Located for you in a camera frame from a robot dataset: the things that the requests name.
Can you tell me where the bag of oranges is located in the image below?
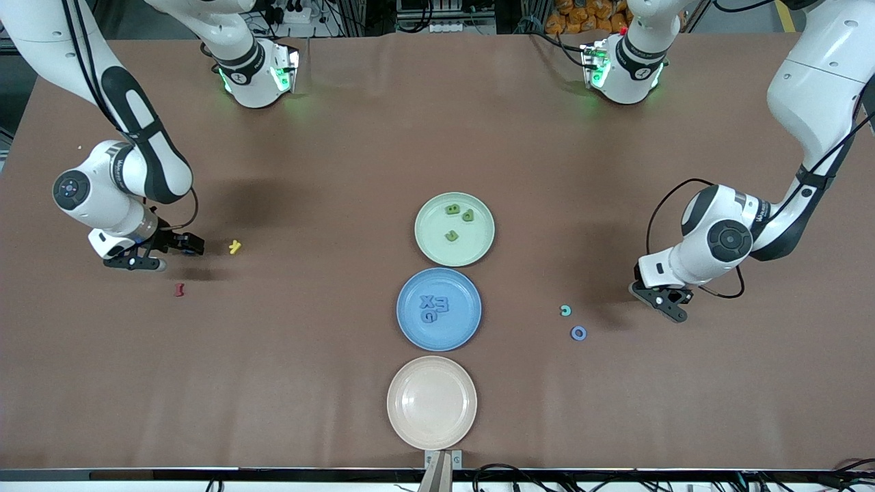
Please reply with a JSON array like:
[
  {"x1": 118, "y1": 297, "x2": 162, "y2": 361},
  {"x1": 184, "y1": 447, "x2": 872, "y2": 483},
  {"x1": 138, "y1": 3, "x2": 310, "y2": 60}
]
[{"x1": 545, "y1": 0, "x2": 633, "y2": 35}]

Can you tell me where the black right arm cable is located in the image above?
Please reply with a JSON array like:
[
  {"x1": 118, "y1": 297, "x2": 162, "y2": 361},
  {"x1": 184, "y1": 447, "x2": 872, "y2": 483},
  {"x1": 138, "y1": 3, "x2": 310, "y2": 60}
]
[{"x1": 156, "y1": 186, "x2": 200, "y2": 230}]

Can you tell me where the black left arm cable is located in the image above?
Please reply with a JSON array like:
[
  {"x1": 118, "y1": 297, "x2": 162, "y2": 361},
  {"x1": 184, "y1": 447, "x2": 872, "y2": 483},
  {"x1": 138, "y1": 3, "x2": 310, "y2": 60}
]
[{"x1": 645, "y1": 178, "x2": 746, "y2": 299}]

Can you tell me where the beige plate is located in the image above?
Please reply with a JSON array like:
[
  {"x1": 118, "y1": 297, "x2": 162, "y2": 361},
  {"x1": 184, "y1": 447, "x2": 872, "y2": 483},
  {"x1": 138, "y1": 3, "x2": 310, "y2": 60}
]
[{"x1": 387, "y1": 355, "x2": 478, "y2": 450}]

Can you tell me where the light green plate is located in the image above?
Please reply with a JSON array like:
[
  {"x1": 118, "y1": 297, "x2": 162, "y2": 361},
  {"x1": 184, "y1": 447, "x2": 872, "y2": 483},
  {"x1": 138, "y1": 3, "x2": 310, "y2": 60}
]
[{"x1": 414, "y1": 192, "x2": 496, "y2": 267}]

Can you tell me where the white power strip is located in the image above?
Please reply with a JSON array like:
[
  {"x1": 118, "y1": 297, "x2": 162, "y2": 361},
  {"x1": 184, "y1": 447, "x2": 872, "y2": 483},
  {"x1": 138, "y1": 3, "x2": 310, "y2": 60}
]
[{"x1": 277, "y1": 0, "x2": 312, "y2": 25}]

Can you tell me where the brown table cloth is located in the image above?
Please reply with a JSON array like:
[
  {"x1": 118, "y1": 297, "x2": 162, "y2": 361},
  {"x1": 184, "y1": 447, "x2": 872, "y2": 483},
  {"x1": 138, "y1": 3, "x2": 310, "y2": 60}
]
[{"x1": 0, "y1": 31, "x2": 875, "y2": 472}]

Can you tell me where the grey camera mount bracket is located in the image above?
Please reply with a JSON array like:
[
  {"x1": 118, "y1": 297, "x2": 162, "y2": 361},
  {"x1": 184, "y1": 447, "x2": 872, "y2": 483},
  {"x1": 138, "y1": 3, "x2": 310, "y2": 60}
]
[{"x1": 418, "y1": 450, "x2": 463, "y2": 492}]

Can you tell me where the black cable loop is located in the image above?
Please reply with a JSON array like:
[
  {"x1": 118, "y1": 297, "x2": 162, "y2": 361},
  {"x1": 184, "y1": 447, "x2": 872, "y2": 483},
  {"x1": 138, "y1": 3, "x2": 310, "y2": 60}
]
[{"x1": 472, "y1": 463, "x2": 544, "y2": 492}]

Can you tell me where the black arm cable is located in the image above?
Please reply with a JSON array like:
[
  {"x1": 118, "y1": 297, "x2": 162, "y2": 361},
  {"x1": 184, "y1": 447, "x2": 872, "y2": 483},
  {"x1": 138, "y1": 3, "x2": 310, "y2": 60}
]
[
  {"x1": 156, "y1": 186, "x2": 200, "y2": 230},
  {"x1": 645, "y1": 178, "x2": 746, "y2": 299}
]

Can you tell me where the black table edge rail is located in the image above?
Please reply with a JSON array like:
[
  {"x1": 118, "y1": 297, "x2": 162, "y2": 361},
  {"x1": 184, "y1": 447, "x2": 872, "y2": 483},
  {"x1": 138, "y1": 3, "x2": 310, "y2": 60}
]
[{"x1": 0, "y1": 468, "x2": 875, "y2": 483}]

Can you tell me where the blue plate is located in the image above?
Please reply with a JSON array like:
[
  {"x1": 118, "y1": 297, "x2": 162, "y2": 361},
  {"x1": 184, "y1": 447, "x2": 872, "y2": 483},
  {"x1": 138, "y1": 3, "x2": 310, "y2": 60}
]
[{"x1": 396, "y1": 267, "x2": 483, "y2": 352}]

